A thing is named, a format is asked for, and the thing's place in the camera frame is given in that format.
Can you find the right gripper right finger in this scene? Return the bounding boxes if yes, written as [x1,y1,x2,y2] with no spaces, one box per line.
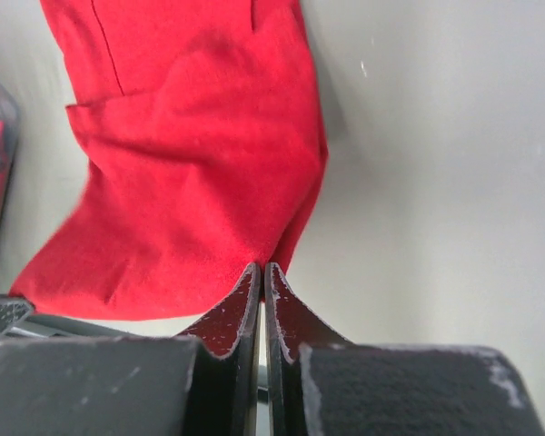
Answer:
[263,263,545,435]

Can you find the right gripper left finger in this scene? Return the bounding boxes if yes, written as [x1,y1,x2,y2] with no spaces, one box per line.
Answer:
[0,263,261,435]

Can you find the red t shirt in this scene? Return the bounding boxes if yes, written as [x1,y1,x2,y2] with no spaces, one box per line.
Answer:
[10,1,328,321]

